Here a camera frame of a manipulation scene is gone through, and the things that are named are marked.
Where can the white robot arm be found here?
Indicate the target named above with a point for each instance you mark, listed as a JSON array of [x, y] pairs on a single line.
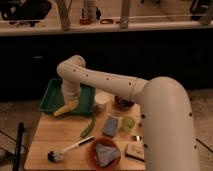
[[166, 115]]

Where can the white cup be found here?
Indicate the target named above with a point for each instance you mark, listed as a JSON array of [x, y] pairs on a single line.
[[101, 100]]

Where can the dark brown bowl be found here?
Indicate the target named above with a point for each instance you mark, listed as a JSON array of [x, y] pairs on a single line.
[[122, 104]]

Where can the small green cup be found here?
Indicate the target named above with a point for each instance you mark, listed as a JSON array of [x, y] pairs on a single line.
[[127, 123]]

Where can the green cucumber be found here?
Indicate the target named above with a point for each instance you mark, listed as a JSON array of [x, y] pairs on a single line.
[[89, 128]]

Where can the green plastic tray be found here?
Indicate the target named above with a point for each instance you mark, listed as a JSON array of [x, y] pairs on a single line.
[[53, 99]]

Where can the wooden folding table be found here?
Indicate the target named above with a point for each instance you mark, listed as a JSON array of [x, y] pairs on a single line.
[[56, 134]]

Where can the metal spoon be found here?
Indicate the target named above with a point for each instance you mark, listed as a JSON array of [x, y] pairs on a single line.
[[136, 138]]

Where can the blue grey cloth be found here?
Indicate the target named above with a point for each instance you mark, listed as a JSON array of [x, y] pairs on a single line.
[[106, 154]]

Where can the orange plate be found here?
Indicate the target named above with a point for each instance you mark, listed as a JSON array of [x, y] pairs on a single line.
[[92, 157]]

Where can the brown sponge block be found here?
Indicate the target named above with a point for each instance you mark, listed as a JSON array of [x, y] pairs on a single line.
[[135, 151]]

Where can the white dish brush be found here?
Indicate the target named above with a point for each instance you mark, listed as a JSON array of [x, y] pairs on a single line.
[[56, 156]]

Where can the black office chair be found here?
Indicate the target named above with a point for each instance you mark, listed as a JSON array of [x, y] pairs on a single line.
[[27, 12]]

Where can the black pole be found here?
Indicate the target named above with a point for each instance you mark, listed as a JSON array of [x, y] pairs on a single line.
[[20, 132]]

